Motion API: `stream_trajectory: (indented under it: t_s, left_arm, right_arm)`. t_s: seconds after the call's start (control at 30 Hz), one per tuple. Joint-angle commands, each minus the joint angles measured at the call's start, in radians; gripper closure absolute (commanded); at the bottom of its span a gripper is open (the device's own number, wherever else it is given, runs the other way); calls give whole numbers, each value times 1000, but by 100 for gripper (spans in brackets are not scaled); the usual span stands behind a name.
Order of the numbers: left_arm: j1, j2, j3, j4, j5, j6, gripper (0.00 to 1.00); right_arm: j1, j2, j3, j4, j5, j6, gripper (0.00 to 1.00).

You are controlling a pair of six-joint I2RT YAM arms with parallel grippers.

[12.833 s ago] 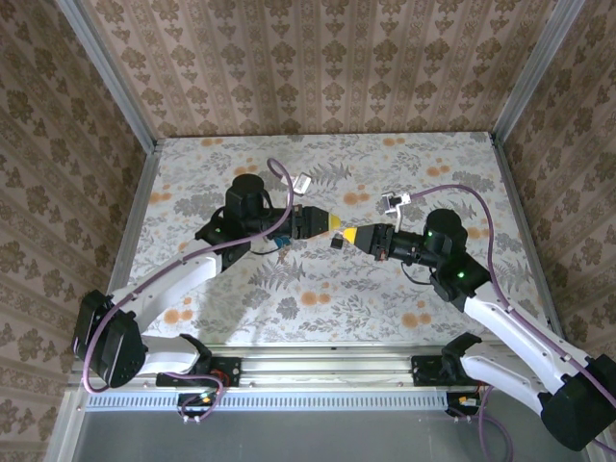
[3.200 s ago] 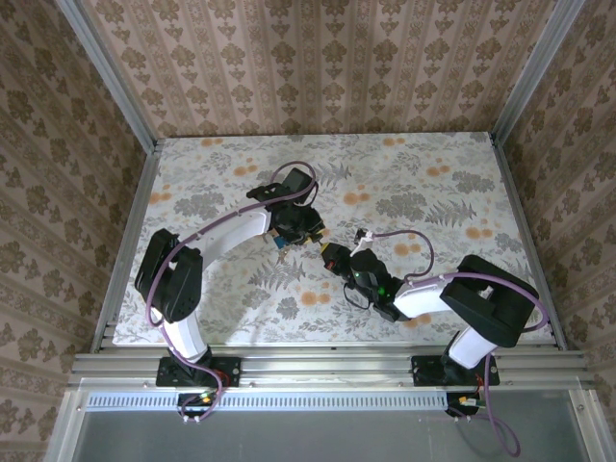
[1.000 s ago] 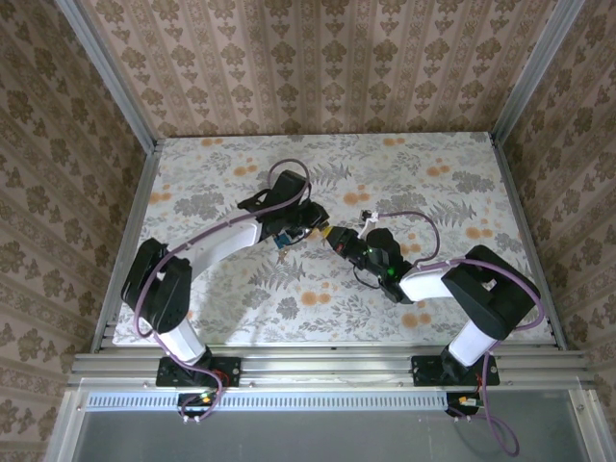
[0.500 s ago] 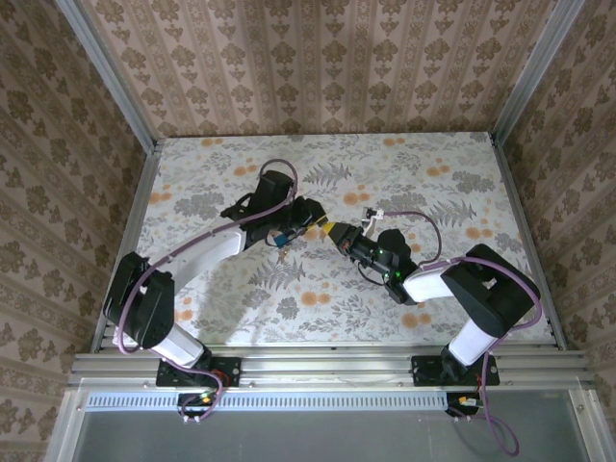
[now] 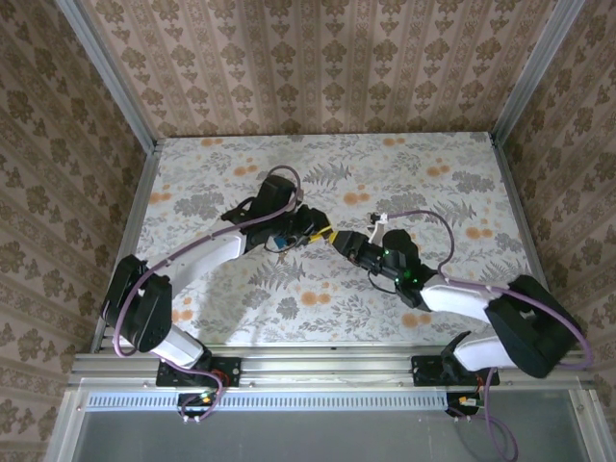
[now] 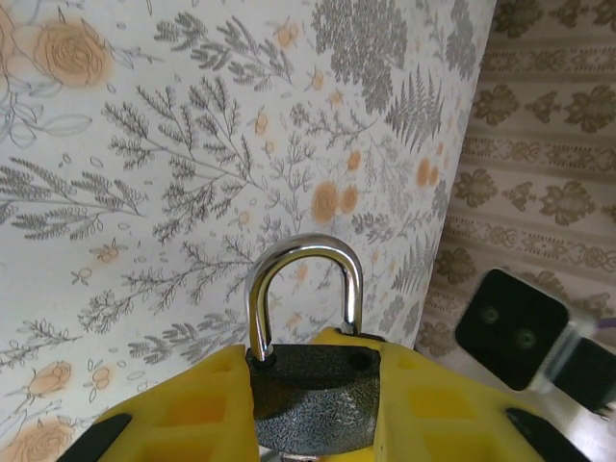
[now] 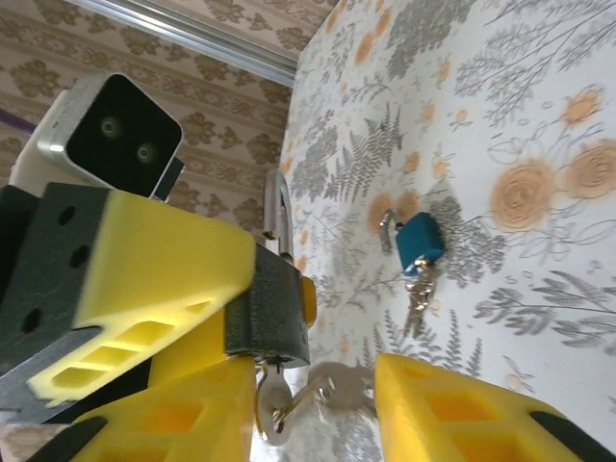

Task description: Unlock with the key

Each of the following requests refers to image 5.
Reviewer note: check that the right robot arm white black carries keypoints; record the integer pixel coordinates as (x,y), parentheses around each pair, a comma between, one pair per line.
(457,300)

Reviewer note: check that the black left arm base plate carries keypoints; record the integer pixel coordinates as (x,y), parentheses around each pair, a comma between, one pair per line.
(231,371)

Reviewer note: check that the aluminium table side rail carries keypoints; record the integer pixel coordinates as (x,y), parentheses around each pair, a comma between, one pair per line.
(139,192)
(514,192)

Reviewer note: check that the black right connector box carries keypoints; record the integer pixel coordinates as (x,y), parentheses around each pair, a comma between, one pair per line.
(462,402)

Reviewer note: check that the long aluminium mounting rail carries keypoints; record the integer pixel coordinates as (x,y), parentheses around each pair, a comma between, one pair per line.
(327,368)

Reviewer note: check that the floral patterned table sheet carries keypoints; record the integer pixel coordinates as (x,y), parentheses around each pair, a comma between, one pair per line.
(308,159)

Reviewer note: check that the blue padlock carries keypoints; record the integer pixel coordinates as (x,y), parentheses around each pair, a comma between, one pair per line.
(279,242)

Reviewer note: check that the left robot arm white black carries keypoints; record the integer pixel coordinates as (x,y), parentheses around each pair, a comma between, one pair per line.
(202,260)

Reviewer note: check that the aluminium frame post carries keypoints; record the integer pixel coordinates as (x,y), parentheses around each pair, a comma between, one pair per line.
(534,72)
(111,77)

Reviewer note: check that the black left connector box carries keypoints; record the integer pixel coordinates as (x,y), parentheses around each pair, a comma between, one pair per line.
(192,400)

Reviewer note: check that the grey metal lower platform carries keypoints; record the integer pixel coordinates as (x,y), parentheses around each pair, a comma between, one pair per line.
(313,438)

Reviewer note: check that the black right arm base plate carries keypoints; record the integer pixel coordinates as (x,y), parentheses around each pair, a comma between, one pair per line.
(423,373)

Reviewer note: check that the black connector box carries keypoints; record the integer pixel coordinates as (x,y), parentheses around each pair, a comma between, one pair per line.
(192,400)
(462,402)

